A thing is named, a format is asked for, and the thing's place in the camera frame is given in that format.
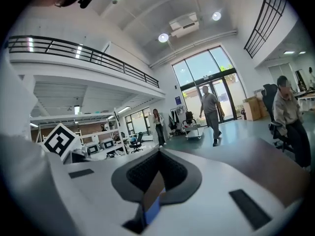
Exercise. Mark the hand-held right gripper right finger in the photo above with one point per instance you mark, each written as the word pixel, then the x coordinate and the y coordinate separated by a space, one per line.
pixel 209 205

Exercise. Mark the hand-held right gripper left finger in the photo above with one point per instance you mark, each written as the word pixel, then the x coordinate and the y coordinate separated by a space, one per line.
pixel 98 188

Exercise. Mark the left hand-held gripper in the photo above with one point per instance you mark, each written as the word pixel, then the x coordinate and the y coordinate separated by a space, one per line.
pixel 59 139

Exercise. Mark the white shelf rack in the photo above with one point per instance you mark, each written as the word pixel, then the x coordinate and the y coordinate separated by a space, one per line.
pixel 98 136

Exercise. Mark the small black swivel chair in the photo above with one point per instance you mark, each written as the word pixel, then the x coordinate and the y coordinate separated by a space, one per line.
pixel 137 141

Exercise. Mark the white platform cart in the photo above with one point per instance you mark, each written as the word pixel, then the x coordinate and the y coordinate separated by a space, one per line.
pixel 194 131

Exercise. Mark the clothes rack with garments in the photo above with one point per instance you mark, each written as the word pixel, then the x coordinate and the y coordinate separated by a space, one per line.
pixel 175 122

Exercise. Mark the long black balcony railing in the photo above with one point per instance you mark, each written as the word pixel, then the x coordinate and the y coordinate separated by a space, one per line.
pixel 98 55

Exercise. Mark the cardboard box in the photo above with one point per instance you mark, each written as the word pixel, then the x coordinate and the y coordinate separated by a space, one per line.
pixel 253 108

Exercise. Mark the black office chair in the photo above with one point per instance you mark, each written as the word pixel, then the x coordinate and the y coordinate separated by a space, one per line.
pixel 269 95

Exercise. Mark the glass entrance door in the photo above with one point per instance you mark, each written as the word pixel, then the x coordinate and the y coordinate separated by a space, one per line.
pixel 209 70

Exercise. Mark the round ceiling lamp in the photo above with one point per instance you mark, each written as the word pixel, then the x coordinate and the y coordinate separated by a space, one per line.
pixel 163 37
pixel 216 16

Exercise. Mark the white ceiling air conditioner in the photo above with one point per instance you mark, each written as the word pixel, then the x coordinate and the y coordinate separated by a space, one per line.
pixel 184 24

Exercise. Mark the short black balcony railing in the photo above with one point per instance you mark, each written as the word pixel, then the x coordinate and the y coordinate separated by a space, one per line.
pixel 268 21

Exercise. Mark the blue wall poster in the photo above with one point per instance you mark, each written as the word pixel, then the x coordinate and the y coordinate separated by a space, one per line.
pixel 177 100

